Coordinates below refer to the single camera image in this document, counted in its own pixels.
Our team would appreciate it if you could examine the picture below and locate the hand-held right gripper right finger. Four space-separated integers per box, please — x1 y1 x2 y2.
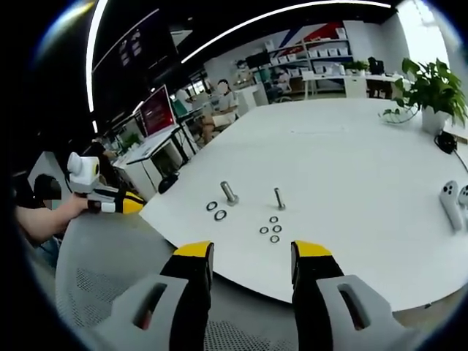
291 240 427 351

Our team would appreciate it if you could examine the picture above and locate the ceiling light strip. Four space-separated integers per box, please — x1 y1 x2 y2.
86 0 110 113
180 0 393 65

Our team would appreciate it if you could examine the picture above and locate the round black object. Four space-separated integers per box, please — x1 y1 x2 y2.
158 174 180 194

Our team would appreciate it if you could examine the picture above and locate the small green desk plant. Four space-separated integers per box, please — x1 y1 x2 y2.
119 132 143 151

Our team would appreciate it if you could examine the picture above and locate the thick threaded stud bolt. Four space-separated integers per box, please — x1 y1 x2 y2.
219 181 240 204

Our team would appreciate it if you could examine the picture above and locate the person's left hand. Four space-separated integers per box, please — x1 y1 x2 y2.
64 192 91 221

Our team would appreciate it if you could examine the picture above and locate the grey mesh office chair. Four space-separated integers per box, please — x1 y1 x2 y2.
54 211 299 351

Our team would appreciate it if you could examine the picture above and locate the white low cabinet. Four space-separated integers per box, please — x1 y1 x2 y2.
343 75 369 99

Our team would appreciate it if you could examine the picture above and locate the red screen monitor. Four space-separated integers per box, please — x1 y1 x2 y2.
138 83 176 139

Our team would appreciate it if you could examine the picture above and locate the shelving with white boxes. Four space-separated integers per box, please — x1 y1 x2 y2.
265 27 355 97

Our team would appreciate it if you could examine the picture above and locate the black box with cable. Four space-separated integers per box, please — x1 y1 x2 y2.
434 130 458 155

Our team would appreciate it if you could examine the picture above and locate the large dark wall screen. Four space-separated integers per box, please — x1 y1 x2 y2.
91 9 178 76

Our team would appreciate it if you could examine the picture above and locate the potted green plant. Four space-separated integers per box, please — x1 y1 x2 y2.
378 56 468 135

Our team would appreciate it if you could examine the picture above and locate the thin threaded stud bolt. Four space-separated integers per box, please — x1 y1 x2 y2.
273 186 287 211

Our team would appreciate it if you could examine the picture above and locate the white side desk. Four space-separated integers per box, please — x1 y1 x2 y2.
112 124 200 200

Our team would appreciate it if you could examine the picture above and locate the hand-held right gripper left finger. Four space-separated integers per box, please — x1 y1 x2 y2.
91 240 215 351

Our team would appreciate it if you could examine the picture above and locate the white background table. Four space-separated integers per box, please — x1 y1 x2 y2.
300 69 347 100

